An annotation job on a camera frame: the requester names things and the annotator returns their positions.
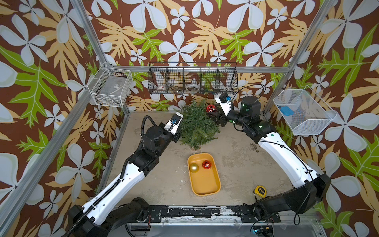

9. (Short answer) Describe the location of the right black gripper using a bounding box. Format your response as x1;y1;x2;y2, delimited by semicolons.
207;104;251;130

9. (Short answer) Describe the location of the red faceted ball ornament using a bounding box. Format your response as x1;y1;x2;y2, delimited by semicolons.
206;104;217;113

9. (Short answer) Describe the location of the gold ball ornament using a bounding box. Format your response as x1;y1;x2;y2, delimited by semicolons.
189;163;199;173

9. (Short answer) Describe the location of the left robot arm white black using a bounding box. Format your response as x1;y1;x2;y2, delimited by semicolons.
66;112;183;237

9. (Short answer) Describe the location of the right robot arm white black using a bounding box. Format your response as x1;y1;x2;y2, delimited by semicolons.
206;93;331;221

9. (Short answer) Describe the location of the small green christmas tree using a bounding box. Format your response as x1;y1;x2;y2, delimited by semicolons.
180;100;220;151

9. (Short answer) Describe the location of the white tape roll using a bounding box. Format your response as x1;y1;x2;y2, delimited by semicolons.
186;83;200;91

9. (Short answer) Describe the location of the yellow plastic tray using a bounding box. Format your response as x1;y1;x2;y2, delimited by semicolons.
187;153;221;197

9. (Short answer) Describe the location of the blue object in basket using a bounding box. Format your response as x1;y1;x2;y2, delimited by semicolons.
279;106;294;116

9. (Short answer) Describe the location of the yellow tape measure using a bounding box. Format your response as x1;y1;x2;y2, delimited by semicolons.
254;185;267;198

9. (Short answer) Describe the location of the white mesh basket right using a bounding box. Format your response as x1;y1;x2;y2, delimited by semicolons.
273;86;337;136

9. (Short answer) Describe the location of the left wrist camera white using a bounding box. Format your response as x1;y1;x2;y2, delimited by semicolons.
164;112;183;135

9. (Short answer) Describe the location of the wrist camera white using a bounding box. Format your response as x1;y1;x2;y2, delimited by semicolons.
214;92;232;116
164;112;183;135

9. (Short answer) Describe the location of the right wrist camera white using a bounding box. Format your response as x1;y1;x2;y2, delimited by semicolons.
214;92;232;116

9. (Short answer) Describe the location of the black wire basket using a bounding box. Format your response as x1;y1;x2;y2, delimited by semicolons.
148;62;238;94

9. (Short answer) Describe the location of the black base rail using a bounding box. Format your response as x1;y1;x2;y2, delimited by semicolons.
142;204;282;223

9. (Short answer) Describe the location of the white wire basket left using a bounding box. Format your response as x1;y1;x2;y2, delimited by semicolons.
88;67;133;108

